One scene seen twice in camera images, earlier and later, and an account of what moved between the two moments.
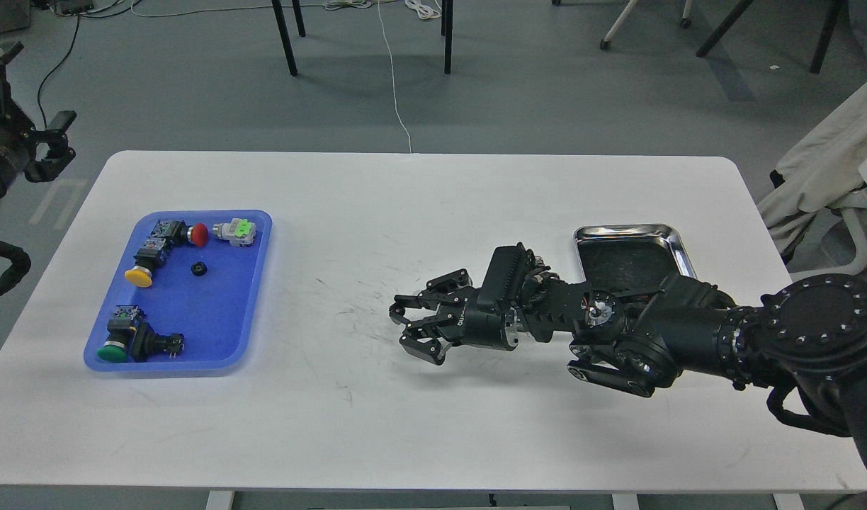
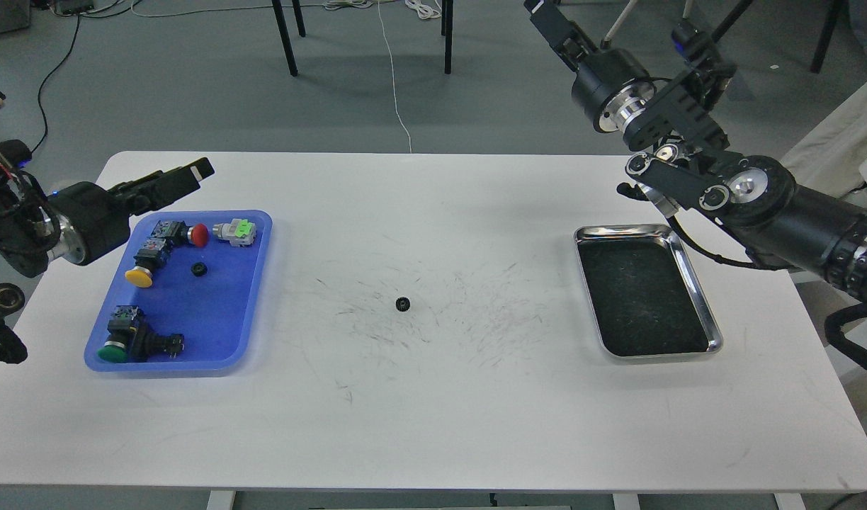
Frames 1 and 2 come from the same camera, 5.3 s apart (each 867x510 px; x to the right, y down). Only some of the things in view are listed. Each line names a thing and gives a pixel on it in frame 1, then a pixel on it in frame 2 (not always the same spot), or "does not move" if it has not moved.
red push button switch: (180, 234) does not move
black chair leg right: (448, 35) does not move
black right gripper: (490, 322) → (598, 77)
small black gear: (199, 268) does not move
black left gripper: (8, 143) → (102, 219)
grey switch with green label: (239, 231) does not move
